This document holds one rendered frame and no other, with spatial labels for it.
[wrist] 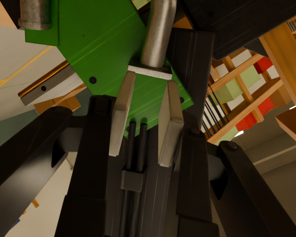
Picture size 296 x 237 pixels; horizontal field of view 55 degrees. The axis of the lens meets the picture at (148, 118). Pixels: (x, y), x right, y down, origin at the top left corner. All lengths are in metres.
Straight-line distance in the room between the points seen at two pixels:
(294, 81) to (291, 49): 0.12
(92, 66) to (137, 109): 0.09
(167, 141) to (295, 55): 1.05
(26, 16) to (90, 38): 0.08
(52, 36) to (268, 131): 9.54
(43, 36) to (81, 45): 0.05
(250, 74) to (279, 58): 2.75
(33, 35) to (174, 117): 0.29
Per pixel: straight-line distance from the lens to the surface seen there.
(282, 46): 1.18
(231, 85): 3.63
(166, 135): 0.15
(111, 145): 0.16
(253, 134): 9.80
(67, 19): 0.39
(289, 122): 0.88
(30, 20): 0.37
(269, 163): 7.92
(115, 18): 0.38
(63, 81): 0.55
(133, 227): 0.47
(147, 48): 0.35
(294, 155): 7.93
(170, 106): 0.17
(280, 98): 4.32
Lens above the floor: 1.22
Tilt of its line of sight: 5 degrees up
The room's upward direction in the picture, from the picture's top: 149 degrees clockwise
